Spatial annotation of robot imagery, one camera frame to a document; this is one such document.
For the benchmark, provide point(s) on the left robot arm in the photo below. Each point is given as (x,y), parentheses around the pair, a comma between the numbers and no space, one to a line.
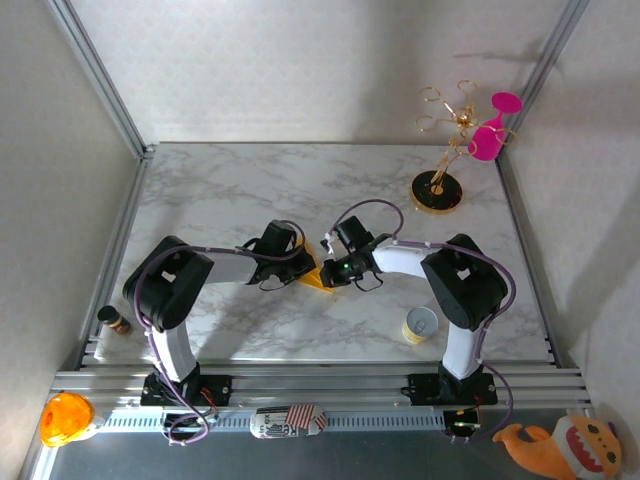
(165,285)

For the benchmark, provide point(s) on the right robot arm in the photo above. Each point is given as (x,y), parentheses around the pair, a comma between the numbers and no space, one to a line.
(465,290)

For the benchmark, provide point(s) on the yellow tin can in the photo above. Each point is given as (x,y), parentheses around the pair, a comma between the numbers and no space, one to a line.
(420,325)

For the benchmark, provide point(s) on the printed striped drink can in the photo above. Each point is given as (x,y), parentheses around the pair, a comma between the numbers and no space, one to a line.
(280,424)

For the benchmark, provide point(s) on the pink plastic wine glass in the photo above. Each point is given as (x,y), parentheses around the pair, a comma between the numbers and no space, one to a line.
(485,142)

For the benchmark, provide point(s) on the brown bottle black cap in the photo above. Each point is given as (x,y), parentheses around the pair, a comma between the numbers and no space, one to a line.
(114,320)

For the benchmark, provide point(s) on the black electronics board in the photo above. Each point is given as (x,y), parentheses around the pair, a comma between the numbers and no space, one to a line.
(460,427)
(186,424)

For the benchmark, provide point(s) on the orange translucent plastic ball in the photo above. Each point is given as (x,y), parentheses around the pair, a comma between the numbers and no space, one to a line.
(65,417)

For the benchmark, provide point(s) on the orange plush monster toy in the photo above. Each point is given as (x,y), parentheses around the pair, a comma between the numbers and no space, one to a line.
(562,450)

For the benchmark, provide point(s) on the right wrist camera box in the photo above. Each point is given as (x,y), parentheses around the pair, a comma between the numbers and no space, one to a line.
(329,241)

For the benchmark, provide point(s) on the aluminium frame cross rail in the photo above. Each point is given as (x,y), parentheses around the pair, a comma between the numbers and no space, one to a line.
(320,387)

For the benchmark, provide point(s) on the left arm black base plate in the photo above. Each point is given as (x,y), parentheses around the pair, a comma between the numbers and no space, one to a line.
(220,387)

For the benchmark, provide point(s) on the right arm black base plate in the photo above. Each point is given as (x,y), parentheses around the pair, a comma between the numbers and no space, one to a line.
(425,392)

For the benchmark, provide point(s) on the aluminium table side rail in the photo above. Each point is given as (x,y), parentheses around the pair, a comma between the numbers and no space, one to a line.
(517,210)
(126,225)

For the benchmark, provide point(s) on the aluminium frame post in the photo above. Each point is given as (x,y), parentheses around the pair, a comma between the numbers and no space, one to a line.
(547,65)
(100,75)

